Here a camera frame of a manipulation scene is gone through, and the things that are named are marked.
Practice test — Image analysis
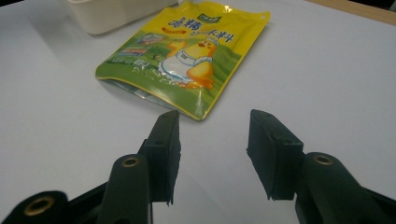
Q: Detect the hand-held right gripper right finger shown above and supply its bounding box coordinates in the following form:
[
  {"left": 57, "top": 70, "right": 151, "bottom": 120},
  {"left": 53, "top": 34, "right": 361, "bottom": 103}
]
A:
[{"left": 247, "top": 108, "right": 305, "bottom": 201}]

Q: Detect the white plastic divided bin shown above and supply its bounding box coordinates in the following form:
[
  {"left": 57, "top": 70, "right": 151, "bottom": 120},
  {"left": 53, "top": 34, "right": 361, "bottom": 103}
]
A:
[{"left": 66, "top": 0, "right": 180, "bottom": 35}]

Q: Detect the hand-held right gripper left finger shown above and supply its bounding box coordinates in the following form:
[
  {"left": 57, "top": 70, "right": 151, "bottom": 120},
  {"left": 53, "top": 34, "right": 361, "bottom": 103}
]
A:
[{"left": 137, "top": 109, "right": 183, "bottom": 207}]

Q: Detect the yellow green spouted pouch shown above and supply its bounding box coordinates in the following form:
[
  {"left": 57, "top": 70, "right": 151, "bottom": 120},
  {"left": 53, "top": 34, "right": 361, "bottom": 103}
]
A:
[{"left": 94, "top": 0, "right": 272, "bottom": 121}]

